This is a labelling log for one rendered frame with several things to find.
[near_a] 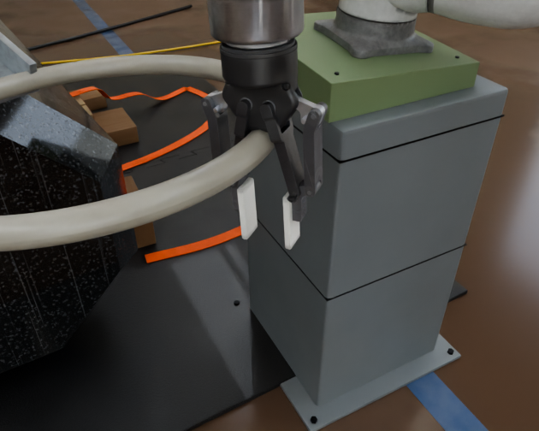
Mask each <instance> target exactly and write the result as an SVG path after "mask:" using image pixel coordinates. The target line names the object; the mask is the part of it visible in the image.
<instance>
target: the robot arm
mask: <svg viewBox="0 0 539 431"><path fill-rule="evenodd" d="M207 7H208V15H209V23H210V34H211V36H212V37H213V38H214V39H215V40H217V41H219V42H222V43H221V44H220V46H219V47H220V56H221V64H222V77H223V78H224V80H225V85H224V87H223V89H222V92H219V91H213V92H211V93H210V94H208V95H207V96H206V97H204V98H202V99H201V102H200V103H201V106H202V108H203V110H204V113H205V115H206V118H207V121H208V128H209V135H210V149H211V156H212V160H213V159H215V158H216V157H218V156H220V155H221V154H223V153H224V152H226V151H228V150H229V149H231V142H230V133H229V124H228V112H227V108H228V107H229V108H230V109H231V110H232V111H233V113H234V115H235V116H236V122H235V127H234V135H235V140H234V146H235V145H237V144H238V143H239V142H240V141H241V140H242V139H243V138H245V137H246V136H247V135H248V134H249V133H250V132H251V131H253V130H262V131H265V132H266V133H268V134H269V138H270V141H271V142H272V143H274V145H275V149H276V153H277V156H278V159H279V162H280V164H281V170H282V172H283V176H284V179H285V181H286V185H287V189H288V192H287V193H286V194H285V196H284V197H283V198H282V199H283V217H284V235H285V248H286V249H289V250H290V249H292V247H293V245H294V244H295V242H296V241H297V239H298V238H299V236H300V235H299V223H300V222H301V221H302V219H303V218H304V216H305V214H306V196H308V197H310V198H312V197H314V195H315V194H316V193H317V191H318V190H319V188H320V187H321V185H322V184H323V120H324V117H325V115H326V113H327V110H328V106H327V104H326V103H324V102H319V103H318V104H315V103H313V102H311V101H309V100H306V99H304V98H303V96H302V92H301V90H300V89H299V86H298V44H297V40H296V39H295V37H297V36H299V35H300V34H301V33H302V32H303V30H304V27H305V18H304V0H207ZM418 13H433V14H436V15H441V16H444V17H447V18H449V19H452V20H456V21H462V22H465V23H469V24H473V25H478V26H483V27H493V28H500V29H525V28H532V27H539V0H339V5H338V6H337V9H336V17H335V19H327V20H317V21H315V22H314V29H315V30H317V31H319V32H321V33H323V34H325V35H326V36H328V37H329V38H331V39H332V40H334V41H335V42H336V43H337V44H339V45H340V46H342V47H343V48H345V49H346V50H348V51H349V52H350V54H351V56H353V57H355V58H358V59H366V58H370V57H373V56H389V55H399V54H408V53H431V52H432V51H433V48H434V44H433V43H432V42H430V41H429V40H427V39H425V38H422V37H420V36H419V35H417V34H416V33H415V32H414V31H415V26H416V20H417V16H418ZM296 110H298V111H299V112H300V120H301V123H302V124H305V125H304V129H303V153H304V170H303V167H302V163H301V161H300V157H299V152H298V148H297V145H296V142H295V139H294V136H293V122H292V119H291V117H292V115H293V114H294V112H295V111H296ZM248 175H249V173H248V174H247V175H245V176H244V177H243V178H241V179H240V180H238V181H236V182H235V183H233V185H231V191H232V198H233V206H234V208H235V209H236V210H240V226H241V235H242V239H248V238H249V237H250V236H251V235H252V233H253V232H254V231H255V229H256V228H257V227H258V222H257V211H256V201H255V190H254V179H253V178H250V177H248V178H247V179H246V177H247V176H248Z"/></svg>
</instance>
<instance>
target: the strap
mask: <svg viewBox="0 0 539 431"><path fill-rule="evenodd" d="M93 90H98V91H99V92H100V93H101V94H102V95H103V96H104V97H107V98H109V99H112V100H119V99H123V98H126V97H131V96H136V95H145V94H143V93H140V92H129V93H126V94H122V95H120V96H115V97H109V96H108V95H107V94H106V93H105V92H104V91H103V90H100V89H98V88H96V87H87V88H83V89H80V90H78V91H75V92H70V94H71V95H72V97H75V96H78V95H80V94H82V93H85V92H89V91H93ZM185 91H189V92H192V93H194V94H197V95H199V96H200V97H206V96H207V95H208V94H207V93H205V92H202V91H200V90H197V89H195V88H192V87H190V86H189V87H182V88H181V89H179V90H177V91H175V92H172V93H170V94H168V95H166V96H163V97H152V98H155V99H158V100H165V99H169V98H172V97H175V96H177V95H179V94H181V93H183V92H185ZM146 96H148V95H146ZM148 97H149V96H148ZM207 129H209V128H208V121H206V122H205V123H204V124H203V125H202V126H201V127H199V128H198V129H197V130H195V131H194V132H192V133H190V134H188V135H187V136H186V137H184V138H182V139H180V140H178V141H176V142H174V143H173V144H171V145H169V146H166V147H164V148H162V149H161V150H159V151H156V152H153V153H151V154H150V155H147V156H143V157H141V158H139V159H137V160H134V161H131V162H128V163H125V164H122V171H124V170H126V169H129V168H132V167H135V166H138V165H140V164H142V163H145V162H149V161H150V160H152V159H155V158H157V157H159V156H162V155H164V154H166V153H168V152H170V151H172V150H174V149H176V148H178V147H180V146H182V145H184V144H185V143H187V142H189V141H191V140H192V139H195V138H196V137H198V136H199V135H200V134H202V133H203V132H205V131H206V130H207ZM238 236H241V226H239V227H237V228H234V229H232V230H230V231H227V232H226V233H221V234H219V235H217V236H214V237H211V238H208V239H204V240H201V241H199V242H195V243H192V244H189V245H183V246H179V247H175V248H171V249H167V250H164V251H157V252H153V253H150V254H146V255H145V259H146V261H147V263H152V262H155V261H159V260H163V259H166V258H171V257H177V256H180V255H184V254H187V253H191V252H195V251H200V250H203V249H205V248H209V247H212V246H214V245H219V244H221V243H223V242H226V241H228V240H231V239H234V238H236V237H238Z"/></svg>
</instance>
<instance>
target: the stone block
mask: <svg viewBox="0 0 539 431"><path fill-rule="evenodd" d="M0 33H1V34H3V35H4V36H5V37H6V38H7V39H9V40H10V41H11V42H12V43H13V44H15V45H16V46H17V47H18V48H19V49H20V50H22V51H23V52H24V53H25V54H26V55H28V56H29V57H30V58H31V59H32V60H34V61H35V62H36V63H37V68H43V67H44V65H43V64H42V63H41V62H40V61H39V60H38V59H37V58H36V57H35V56H34V55H33V54H32V52H31V51H30V50H29V49H28V48H27V47H26V46H25V45H24V44H23V43H22V42H21V41H20V40H19V39H18V38H17V37H16V36H15V35H14V34H13V33H12V32H11V31H10V30H9V29H8V28H7V27H6V26H5V25H4V23H3V22H2V21H1V20H0ZM124 194H127V189H126V184H125V180H124V175H123V171H122V166H121V158H120V153H119V149H118V144H117V143H116V142H115V141H114V140H113V139H112V138H111V137H110V136H109V135H108V134H107V133H106V132H105V131H104V130H103V129H102V128H101V127H100V126H99V125H98V123H97V122H96V121H95V120H94V119H93V118H92V117H91V116H90V115H89V114H88V113H87V112H86V111H85V109H84V108H83V107H82V106H81V105H80V104H79V103H78V102H77V101H76V100H75V99H74V98H73V97H72V95H71V94H70V93H69V92H68V91H67V90H66V89H65V88H64V87H63V86H62V85H58V86H51V87H47V88H43V89H39V91H38V92H34V93H30V94H27V95H25V96H22V97H18V98H15V99H12V100H9V101H7V102H4V103H0V216H10V215H20V214H28V213H36V212H42V211H48V210H59V209H64V208H69V207H74V206H78V205H82V204H90V203H94V202H97V201H102V200H105V199H109V198H114V197H118V196H121V195H124ZM137 250H138V246H137V241H136V237H135V232H134V228H131V229H128V230H125V231H121V232H119V233H113V234H109V235H105V236H102V237H98V238H95V239H88V240H83V241H79V242H74V243H70V244H65V245H55V246H49V247H43V248H36V249H28V250H19V251H0V374H1V373H3V372H5V371H8V370H10V369H13V368H16V367H18V366H21V365H22V364H25V363H29V362H31V361H33V360H35V359H38V358H40V357H43V356H46V355H48V354H51V353H52V352H55V351H59V350H61V349H62V348H63V347H64V346H65V345H66V344H67V343H68V342H69V341H70V340H71V339H72V338H73V337H74V336H75V334H76V333H77V332H78V330H79V329H80V327H81V326H82V325H83V323H84V322H85V320H86V319H87V317H88V316H89V315H90V314H91V313H92V311H93V310H94V309H95V307H96V306H97V305H98V303H99V302H100V300H101V299H102V298H103V296H104V294H105V293H106V292H107V291H108V290H109V289H110V287H111V286H112V284H113V283H114V282H115V280H116V279H117V277H118V276H119V275H120V273H121V272H122V270H124V268H125V267H126V266H127V264H128V263H129V261H130V260H131V259H132V257H133V256H134V254H135V253H136V252H137Z"/></svg>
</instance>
